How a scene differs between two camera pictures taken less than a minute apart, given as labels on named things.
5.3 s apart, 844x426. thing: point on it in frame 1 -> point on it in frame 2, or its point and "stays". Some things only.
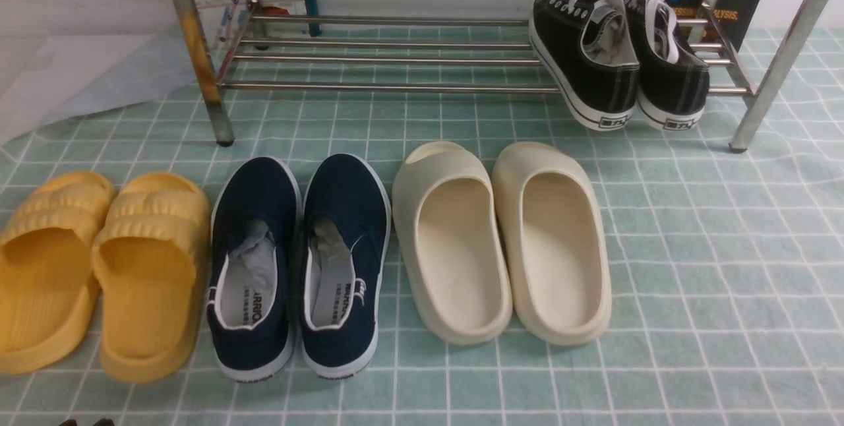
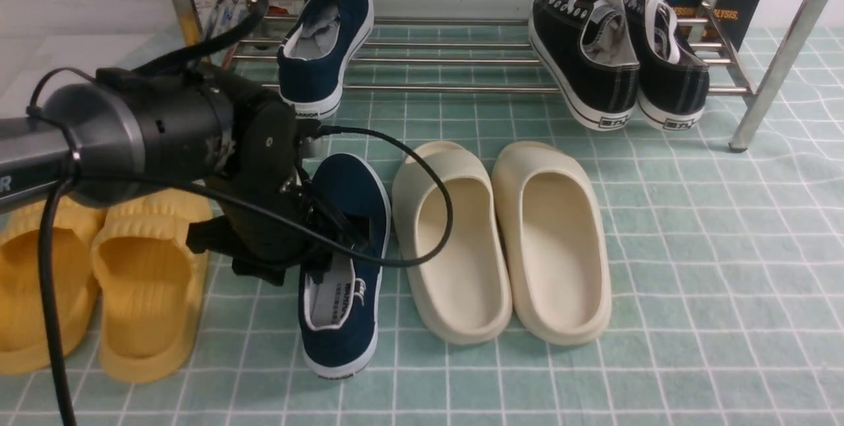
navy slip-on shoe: x=255 y=219 -> x=320 y=46
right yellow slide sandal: x=151 y=264 stays
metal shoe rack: x=699 y=22 stays
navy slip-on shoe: x=347 y=224 stays
